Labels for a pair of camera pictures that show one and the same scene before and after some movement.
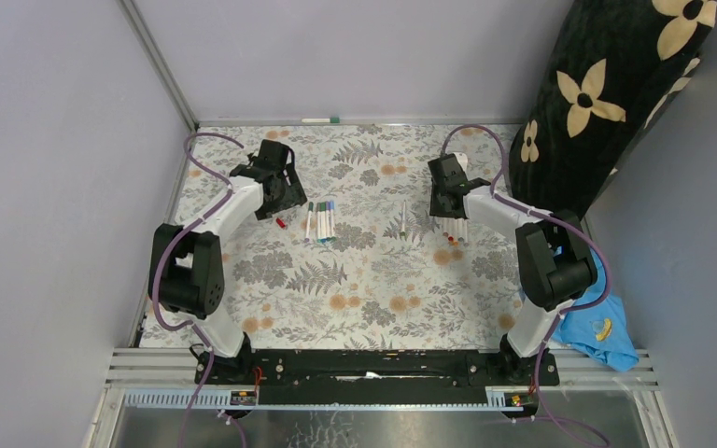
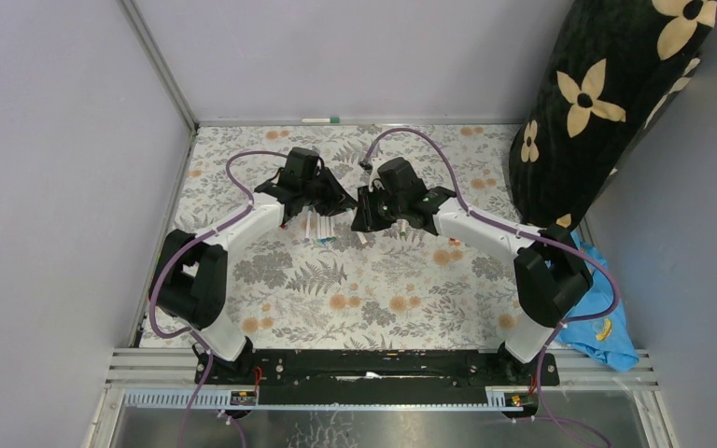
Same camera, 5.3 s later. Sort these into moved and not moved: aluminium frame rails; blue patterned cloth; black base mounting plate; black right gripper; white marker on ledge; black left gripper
Moved: black right gripper; black left gripper
Not moved: white marker on ledge; blue patterned cloth; aluminium frame rails; black base mounting plate
